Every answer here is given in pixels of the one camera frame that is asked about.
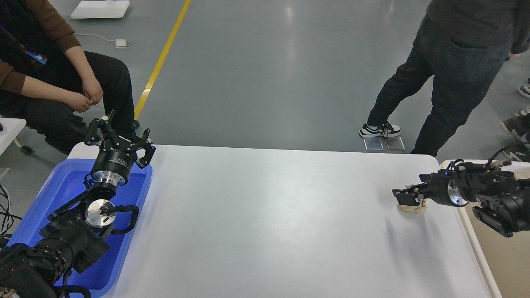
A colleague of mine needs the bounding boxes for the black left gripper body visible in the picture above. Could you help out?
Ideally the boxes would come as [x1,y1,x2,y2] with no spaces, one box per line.
[91,140,137,182]

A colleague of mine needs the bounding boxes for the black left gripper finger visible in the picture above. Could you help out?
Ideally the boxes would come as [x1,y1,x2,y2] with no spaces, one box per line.
[131,128,156,168]
[84,118,117,147]

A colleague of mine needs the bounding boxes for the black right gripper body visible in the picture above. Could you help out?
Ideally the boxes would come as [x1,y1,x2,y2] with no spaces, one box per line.
[426,171,469,207]

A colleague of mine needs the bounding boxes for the beige paper ball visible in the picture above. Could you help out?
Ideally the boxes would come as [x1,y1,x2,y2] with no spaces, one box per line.
[399,185,428,214]

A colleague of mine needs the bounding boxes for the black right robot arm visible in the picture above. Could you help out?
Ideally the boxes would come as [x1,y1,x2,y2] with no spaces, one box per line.
[392,154,530,238]

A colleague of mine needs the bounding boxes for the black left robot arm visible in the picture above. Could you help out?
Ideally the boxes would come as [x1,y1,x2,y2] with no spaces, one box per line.
[1,117,156,298]

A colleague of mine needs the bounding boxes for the right metal floor plate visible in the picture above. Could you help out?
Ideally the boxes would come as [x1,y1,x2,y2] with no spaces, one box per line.
[385,136,406,151]

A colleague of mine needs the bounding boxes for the metal floor plate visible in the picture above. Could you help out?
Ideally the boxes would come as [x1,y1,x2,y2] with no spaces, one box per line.
[363,137,384,151]
[385,136,406,151]

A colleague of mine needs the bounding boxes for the blue plastic tray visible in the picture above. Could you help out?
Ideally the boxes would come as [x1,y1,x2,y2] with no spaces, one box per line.
[8,159,153,298]

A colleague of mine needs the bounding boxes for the left metal floor plate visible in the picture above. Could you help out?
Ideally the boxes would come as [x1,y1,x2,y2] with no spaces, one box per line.
[363,137,384,151]

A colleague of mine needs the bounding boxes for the seated person brown sweater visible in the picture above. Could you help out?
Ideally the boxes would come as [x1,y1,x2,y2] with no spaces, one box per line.
[0,0,140,155]

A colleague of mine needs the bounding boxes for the white side table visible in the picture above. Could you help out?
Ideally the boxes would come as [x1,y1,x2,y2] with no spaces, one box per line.
[0,118,26,154]

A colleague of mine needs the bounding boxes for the beige plastic bin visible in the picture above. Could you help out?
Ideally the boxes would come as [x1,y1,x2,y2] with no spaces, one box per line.
[441,160,530,298]

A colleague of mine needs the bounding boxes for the white flat board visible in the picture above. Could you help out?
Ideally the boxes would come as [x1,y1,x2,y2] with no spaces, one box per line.
[70,0,130,19]

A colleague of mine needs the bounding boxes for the standing person black trousers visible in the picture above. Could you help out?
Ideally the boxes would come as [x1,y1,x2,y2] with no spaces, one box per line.
[359,0,529,157]

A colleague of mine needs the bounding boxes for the black cable bundle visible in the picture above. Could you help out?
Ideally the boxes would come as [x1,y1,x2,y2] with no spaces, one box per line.
[0,182,23,240]

